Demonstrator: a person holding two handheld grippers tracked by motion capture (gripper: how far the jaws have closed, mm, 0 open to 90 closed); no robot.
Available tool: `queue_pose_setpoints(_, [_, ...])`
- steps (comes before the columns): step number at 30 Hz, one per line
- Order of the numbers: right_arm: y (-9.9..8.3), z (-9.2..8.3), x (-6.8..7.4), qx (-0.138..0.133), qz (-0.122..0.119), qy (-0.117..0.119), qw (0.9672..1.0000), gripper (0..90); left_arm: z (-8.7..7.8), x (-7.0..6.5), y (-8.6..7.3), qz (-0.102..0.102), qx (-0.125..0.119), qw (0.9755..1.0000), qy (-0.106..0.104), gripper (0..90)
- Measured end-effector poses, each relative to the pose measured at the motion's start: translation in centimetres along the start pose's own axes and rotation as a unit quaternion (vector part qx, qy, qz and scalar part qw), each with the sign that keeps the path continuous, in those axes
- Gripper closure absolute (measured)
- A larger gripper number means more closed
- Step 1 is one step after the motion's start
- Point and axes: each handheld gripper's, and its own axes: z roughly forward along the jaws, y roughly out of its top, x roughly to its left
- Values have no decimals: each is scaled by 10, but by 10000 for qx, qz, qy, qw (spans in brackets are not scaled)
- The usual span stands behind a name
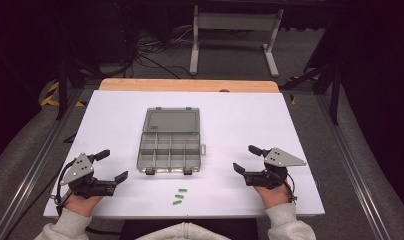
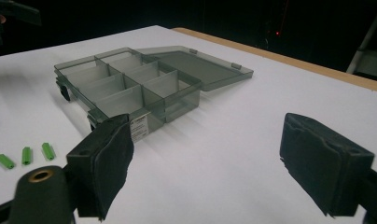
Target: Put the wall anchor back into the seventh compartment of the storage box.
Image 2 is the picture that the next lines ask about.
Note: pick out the grey transparent compartment box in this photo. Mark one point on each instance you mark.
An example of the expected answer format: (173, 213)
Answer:
(152, 81)

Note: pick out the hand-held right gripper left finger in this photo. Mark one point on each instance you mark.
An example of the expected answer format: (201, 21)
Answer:
(99, 161)

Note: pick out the white metal stand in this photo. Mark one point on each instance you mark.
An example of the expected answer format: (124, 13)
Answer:
(367, 59)

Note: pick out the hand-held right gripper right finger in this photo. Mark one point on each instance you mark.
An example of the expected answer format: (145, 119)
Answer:
(320, 168)

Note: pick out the white board mat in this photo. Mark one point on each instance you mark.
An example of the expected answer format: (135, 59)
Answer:
(239, 130)

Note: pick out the green plastic piece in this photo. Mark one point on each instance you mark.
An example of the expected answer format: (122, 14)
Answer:
(5, 161)
(48, 151)
(26, 156)

